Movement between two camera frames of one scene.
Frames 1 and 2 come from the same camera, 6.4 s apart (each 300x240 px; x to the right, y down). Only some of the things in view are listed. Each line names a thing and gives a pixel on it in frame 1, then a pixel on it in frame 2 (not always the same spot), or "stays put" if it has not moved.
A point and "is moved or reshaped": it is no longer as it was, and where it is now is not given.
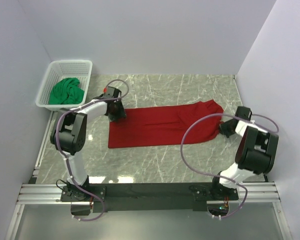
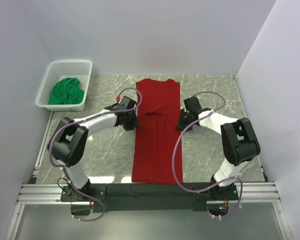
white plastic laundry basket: (66, 85) stays put
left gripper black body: (118, 112) → (131, 121)
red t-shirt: (166, 124) is moved or reshaped
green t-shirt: (66, 91) stays put
